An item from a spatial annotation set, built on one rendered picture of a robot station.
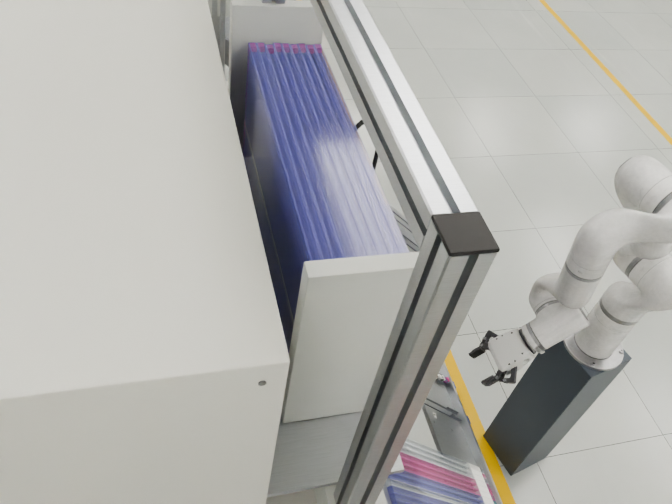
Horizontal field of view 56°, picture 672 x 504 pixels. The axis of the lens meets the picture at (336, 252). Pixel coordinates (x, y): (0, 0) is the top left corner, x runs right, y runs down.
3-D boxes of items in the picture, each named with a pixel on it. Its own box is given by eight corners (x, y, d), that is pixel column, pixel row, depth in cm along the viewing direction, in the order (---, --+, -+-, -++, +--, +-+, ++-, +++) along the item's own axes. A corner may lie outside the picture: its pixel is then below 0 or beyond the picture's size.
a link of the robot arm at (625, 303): (619, 287, 191) (660, 232, 174) (665, 335, 181) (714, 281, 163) (591, 298, 186) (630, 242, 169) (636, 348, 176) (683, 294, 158)
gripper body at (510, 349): (544, 359, 172) (508, 379, 175) (528, 328, 178) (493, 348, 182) (534, 350, 166) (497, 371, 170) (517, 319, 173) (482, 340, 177)
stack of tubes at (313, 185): (303, 162, 130) (320, 42, 110) (373, 380, 97) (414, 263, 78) (241, 165, 126) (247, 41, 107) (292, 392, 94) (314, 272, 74)
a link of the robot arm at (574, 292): (545, 232, 155) (520, 301, 179) (577, 283, 145) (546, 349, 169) (578, 223, 156) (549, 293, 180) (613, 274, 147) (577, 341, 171)
